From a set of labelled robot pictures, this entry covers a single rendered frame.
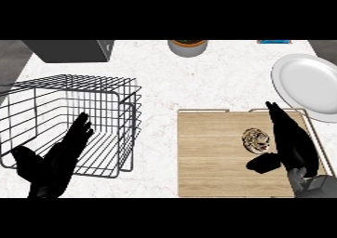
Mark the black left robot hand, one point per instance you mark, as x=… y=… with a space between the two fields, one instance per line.
x=55 y=167

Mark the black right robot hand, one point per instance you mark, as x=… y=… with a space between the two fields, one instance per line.
x=292 y=145

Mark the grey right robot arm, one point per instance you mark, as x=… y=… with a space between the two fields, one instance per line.
x=318 y=184

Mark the brown cupcake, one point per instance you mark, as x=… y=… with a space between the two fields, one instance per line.
x=256 y=140

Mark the wooden tray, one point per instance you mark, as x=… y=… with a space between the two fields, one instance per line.
x=230 y=155

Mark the white plate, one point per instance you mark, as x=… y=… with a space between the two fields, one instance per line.
x=312 y=85

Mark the blue flat item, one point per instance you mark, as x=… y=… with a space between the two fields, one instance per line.
x=274 y=41

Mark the dark grey box appliance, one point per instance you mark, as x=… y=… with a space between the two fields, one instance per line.
x=70 y=50

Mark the grey plant pot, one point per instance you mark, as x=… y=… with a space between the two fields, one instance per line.
x=188 y=47

